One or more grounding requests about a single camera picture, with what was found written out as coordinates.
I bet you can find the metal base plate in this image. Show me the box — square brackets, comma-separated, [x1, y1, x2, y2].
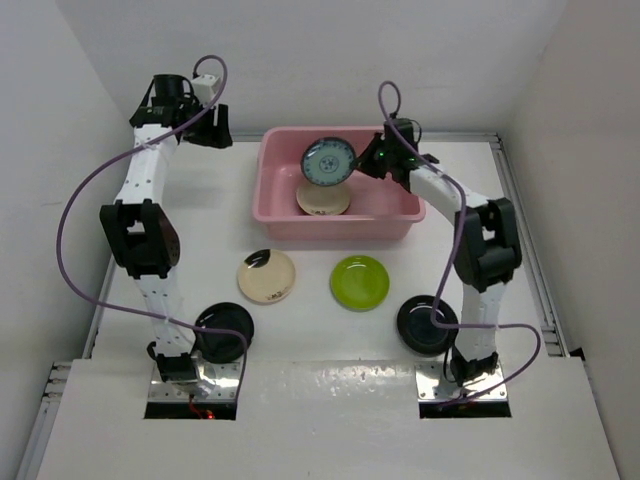
[415, 360, 508, 404]
[147, 361, 242, 403]

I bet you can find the pink plastic bin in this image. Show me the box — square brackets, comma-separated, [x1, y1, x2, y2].
[252, 126, 426, 241]

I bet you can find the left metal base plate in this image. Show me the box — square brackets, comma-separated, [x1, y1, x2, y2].
[147, 361, 242, 403]

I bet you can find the cream plate with black brushstroke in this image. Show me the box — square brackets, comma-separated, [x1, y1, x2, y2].
[237, 249, 296, 304]

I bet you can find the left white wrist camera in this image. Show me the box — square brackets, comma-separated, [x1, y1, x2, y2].
[191, 74, 221, 105]

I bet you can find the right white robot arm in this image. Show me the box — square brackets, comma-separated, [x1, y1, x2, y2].
[357, 118, 522, 386]

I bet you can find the green plate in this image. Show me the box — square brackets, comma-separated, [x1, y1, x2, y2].
[329, 255, 391, 311]

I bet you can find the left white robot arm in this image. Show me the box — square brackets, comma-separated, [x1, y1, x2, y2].
[99, 74, 232, 384]

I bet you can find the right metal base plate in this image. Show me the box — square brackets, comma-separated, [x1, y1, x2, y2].
[415, 360, 508, 404]

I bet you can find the blue patterned plate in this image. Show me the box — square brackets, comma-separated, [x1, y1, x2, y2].
[300, 137, 357, 187]

